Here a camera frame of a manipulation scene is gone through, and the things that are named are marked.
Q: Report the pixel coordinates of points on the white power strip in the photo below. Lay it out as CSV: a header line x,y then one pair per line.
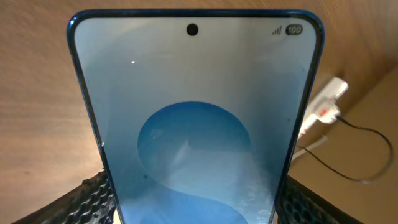
x,y
323,106

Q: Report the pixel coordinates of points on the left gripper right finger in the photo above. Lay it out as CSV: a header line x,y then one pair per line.
x,y
299,205

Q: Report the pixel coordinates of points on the blue Galaxy smartphone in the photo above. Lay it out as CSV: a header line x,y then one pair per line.
x,y
196,112

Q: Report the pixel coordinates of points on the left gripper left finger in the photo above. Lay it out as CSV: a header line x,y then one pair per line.
x,y
92,202

